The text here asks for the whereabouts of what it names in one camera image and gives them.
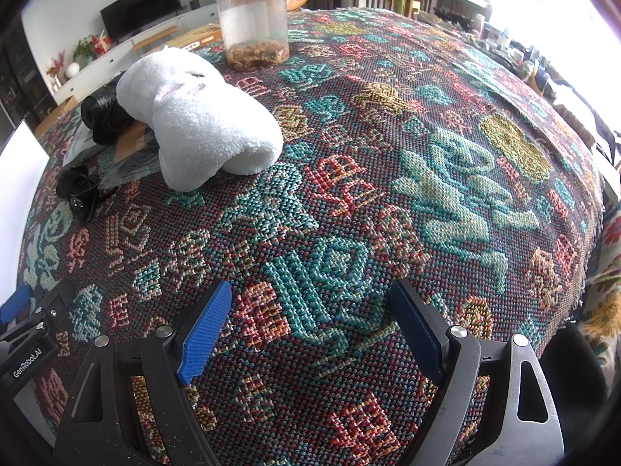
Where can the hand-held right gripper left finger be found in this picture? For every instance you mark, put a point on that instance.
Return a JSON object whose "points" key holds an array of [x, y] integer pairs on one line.
{"points": [[203, 330]]}

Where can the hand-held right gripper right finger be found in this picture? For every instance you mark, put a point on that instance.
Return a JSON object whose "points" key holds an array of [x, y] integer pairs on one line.
{"points": [[417, 330]]}

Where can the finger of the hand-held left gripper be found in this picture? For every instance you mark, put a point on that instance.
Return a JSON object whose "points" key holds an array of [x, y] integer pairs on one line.
{"points": [[56, 296], [14, 303]]}

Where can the bagged wooden phone case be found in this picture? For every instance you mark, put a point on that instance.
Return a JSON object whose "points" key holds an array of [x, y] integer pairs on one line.
{"points": [[131, 148]]}

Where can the white socks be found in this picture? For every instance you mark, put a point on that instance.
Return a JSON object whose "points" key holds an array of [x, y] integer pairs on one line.
{"points": [[203, 121]]}

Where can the black fabric flower clip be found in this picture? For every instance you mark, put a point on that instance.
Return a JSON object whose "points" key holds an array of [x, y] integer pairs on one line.
{"points": [[80, 191]]}

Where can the printed woven blanket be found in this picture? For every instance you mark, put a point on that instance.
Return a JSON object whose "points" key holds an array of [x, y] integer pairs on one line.
{"points": [[364, 179]]}

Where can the floral patterned cloth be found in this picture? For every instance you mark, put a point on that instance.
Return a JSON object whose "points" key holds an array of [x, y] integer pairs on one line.
{"points": [[604, 310]]}

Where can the dark glass cabinet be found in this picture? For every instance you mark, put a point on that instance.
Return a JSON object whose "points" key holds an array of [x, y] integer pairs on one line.
{"points": [[19, 73]]}

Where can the white round vase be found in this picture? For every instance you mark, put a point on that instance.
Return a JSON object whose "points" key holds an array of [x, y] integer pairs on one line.
{"points": [[72, 69]]}

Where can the red flowers in vase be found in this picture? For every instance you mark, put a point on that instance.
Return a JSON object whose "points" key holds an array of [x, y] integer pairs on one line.
{"points": [[56, 65]]}

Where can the leafy green potted plant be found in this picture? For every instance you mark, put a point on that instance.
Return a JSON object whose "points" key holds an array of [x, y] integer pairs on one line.
{"points": [[84, 48]]}

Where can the white television cabinet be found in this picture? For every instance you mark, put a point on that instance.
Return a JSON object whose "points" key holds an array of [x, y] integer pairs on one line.
{"points": [[126, 53]]}

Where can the red ornament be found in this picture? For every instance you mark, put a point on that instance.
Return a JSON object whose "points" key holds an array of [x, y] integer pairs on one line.
{"points": [[103, 44]]}

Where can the small wooden bench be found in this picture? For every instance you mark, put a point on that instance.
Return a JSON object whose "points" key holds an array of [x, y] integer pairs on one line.
{"points": [[155, 34]]}

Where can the yellow flat box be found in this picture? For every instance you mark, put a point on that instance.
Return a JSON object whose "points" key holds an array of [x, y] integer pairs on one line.
{"points": [[203, 34]]}

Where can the clutter of small bottles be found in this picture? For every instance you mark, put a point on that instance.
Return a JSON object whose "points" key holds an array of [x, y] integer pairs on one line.
{"points": [[524, 53]]}

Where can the black television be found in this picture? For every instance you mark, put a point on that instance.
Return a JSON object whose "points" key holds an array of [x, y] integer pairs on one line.
{"points": [[140, 7]]}

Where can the clear jar with black lid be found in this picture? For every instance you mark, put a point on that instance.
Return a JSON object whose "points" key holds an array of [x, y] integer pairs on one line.
{"points": [[252, 19]]}

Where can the bright window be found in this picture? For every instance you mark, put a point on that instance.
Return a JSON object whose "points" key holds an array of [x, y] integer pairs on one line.
{"points": [[558, 0]]}

